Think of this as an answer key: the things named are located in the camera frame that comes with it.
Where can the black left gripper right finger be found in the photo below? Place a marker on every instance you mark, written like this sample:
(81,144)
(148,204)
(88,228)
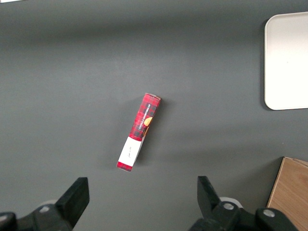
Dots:
(216,211)

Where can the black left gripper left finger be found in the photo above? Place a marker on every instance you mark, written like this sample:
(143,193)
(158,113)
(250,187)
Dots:
(69,204)

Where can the red tartan shortbread box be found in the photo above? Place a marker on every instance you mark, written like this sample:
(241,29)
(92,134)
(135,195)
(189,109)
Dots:
(139,132)

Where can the white plastic tray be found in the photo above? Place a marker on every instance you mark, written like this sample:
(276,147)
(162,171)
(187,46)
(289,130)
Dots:
(286,61)

